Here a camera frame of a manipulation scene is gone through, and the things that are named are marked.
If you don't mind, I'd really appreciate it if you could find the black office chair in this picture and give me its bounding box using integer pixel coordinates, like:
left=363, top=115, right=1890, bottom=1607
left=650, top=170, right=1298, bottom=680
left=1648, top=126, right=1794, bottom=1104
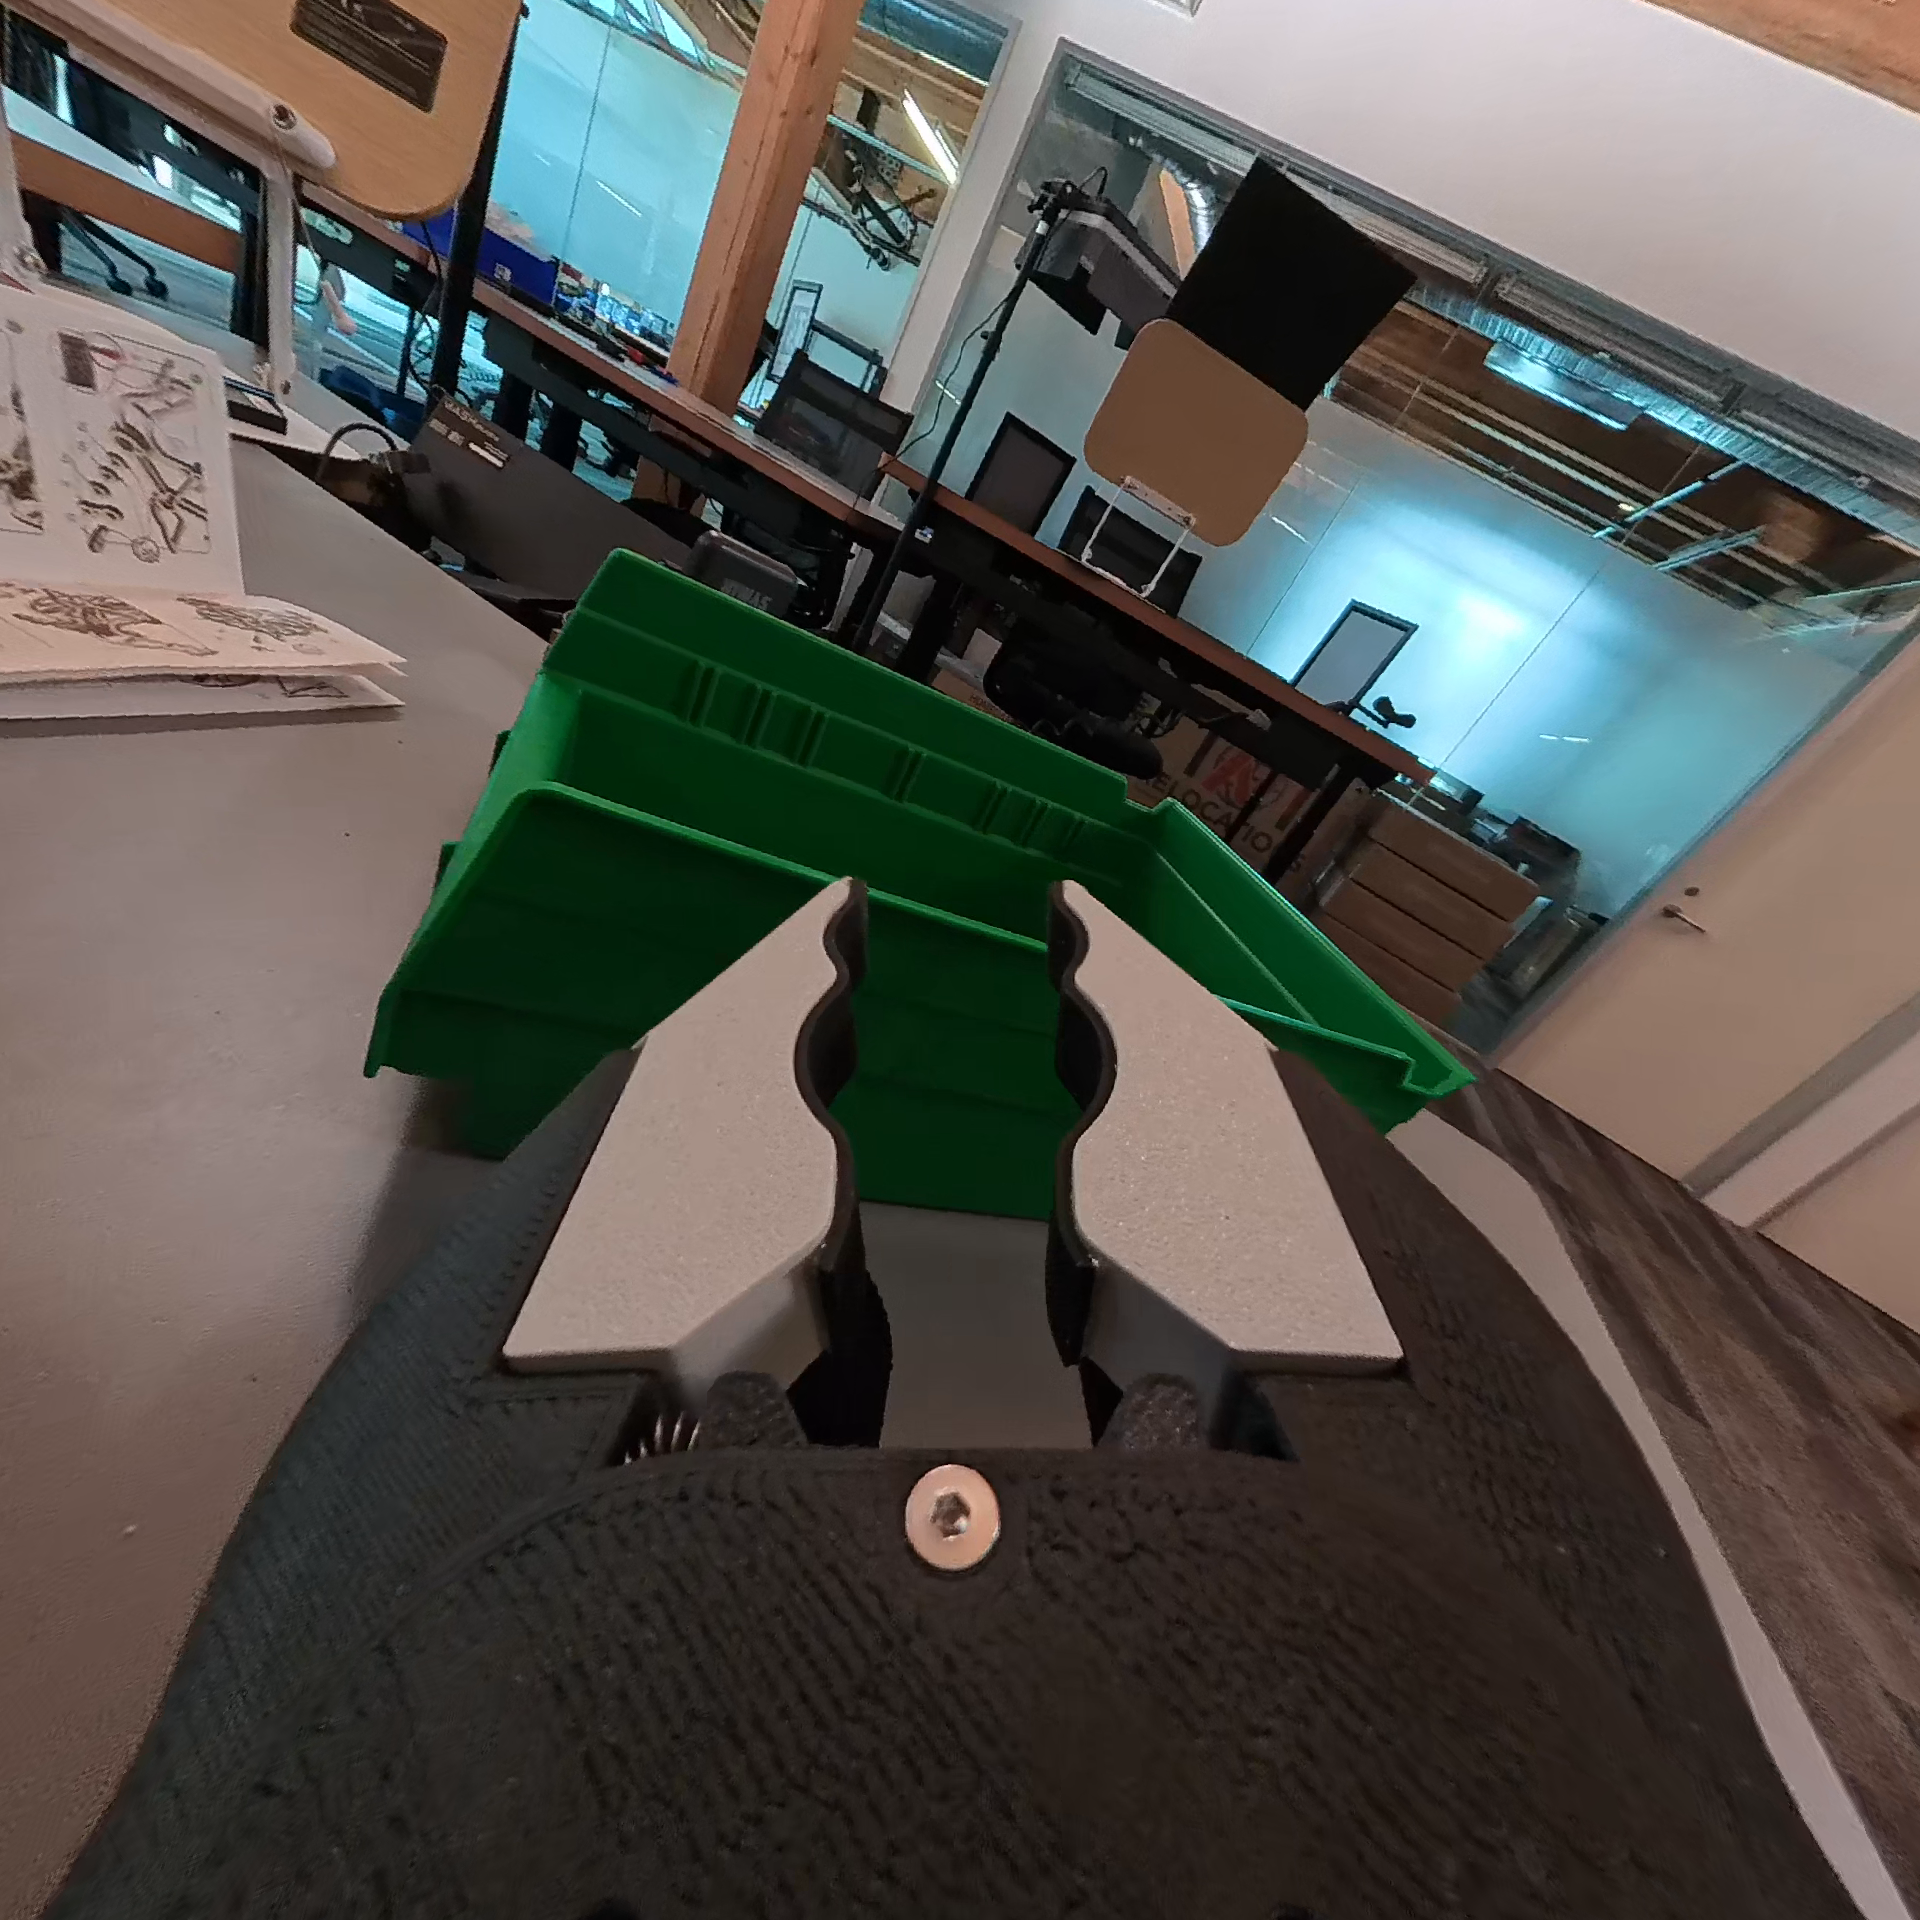
left=977, top=612, right=1175, bottom=786

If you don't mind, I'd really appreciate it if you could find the black equipment case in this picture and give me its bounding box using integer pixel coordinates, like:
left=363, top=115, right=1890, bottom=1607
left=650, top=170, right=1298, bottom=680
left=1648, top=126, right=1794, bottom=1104
left=407, top=395, right=551, bottom=583

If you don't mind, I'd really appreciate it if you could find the flat cardboard box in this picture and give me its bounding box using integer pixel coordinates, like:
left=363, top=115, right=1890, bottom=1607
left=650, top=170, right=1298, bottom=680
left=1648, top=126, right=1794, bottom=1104
left=1320, top=882, right=1520, bottom=981
left=1345, top=812, right=1550, bottom=920
left=1301, top=926, right=1476, bottom=1027

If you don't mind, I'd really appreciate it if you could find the long wooden work table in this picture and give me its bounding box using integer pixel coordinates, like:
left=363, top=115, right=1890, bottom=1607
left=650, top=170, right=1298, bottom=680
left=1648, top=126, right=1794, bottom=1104
left=295, top=176, right=906, bottom=607

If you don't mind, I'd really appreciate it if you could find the wooden top work table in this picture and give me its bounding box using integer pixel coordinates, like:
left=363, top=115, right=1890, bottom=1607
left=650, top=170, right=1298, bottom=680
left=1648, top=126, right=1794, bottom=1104
left=875, top=454, right=1430, bottom=940

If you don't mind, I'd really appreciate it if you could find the black square panel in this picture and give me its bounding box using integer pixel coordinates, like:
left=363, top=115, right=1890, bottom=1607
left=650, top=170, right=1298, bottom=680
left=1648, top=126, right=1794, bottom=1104
left=1164, top=156, right=1422, bottom=418

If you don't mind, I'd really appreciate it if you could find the rounded wooden panel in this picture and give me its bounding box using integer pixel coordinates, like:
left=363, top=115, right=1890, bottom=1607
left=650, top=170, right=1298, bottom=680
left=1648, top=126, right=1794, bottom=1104
left=1080, top=319, right=1312, bottom=552

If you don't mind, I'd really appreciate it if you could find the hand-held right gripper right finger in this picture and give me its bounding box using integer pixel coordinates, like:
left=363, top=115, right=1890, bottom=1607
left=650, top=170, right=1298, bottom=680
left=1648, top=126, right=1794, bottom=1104
left=1041, top=879, right=1408, bottom=1434

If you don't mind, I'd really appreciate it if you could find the illustrated instruction booklet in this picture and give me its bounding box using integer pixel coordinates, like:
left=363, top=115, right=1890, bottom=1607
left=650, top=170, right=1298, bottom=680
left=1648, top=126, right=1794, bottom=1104
left=0, top=283, right=412, bottom=727

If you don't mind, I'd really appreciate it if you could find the white metal frame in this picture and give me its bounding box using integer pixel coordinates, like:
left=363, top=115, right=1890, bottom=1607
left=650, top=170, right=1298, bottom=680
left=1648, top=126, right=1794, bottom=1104
left=0, top=0, right=342, bottom=400

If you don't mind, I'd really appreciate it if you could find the wooden panel black label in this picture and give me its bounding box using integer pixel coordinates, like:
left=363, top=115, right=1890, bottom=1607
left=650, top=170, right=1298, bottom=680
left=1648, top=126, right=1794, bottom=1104
left=246, top=0, right=527, bottom=226

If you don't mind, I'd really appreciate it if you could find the printed cardboard box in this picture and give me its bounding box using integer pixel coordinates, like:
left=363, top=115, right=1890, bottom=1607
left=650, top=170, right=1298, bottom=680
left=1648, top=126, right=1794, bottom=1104
left=1135, top=732, right=1331, bottom=891

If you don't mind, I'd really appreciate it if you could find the grey desk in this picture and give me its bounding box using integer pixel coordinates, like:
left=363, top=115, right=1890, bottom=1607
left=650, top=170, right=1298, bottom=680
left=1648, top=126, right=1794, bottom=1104
left=0, top=397, right=1872, bottom=1920

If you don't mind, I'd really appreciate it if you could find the silver framed monitor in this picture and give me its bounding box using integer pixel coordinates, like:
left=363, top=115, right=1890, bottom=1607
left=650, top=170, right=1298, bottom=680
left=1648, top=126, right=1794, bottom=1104
left=1290, top=599, right=1422, bottom=711

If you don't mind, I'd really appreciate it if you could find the wooden support post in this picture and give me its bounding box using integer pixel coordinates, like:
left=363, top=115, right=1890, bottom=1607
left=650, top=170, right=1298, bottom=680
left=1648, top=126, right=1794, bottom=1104
left=666, top=0, right=869, bottom=418

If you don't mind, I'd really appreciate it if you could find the black light stand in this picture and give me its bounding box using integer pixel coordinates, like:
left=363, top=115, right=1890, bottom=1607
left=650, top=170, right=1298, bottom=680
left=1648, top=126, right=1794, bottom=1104
left=851, top=174, right=1183, bottom=667

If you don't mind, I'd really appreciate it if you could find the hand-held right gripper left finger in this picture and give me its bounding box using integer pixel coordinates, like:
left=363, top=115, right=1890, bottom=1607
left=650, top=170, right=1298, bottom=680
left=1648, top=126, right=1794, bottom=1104
left=499, top=876, right=890, bottom=1434

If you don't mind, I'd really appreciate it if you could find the green plastic bin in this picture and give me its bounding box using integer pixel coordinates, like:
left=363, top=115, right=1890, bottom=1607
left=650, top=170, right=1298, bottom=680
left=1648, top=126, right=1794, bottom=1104
left=361, top=546, right=1481, bottom=1221

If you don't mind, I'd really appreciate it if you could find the black computer monitor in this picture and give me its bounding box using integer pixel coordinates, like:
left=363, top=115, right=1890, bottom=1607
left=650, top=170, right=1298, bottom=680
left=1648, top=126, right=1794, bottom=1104
left=965, top=410, right=1078, bottom=538
left=754, top=357, right=918, bottom=457

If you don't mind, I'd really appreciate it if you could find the white door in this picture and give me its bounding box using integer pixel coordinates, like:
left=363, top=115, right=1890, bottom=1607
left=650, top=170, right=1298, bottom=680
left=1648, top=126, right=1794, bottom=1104
left=1491, top=828, right=1920, bottom=1190

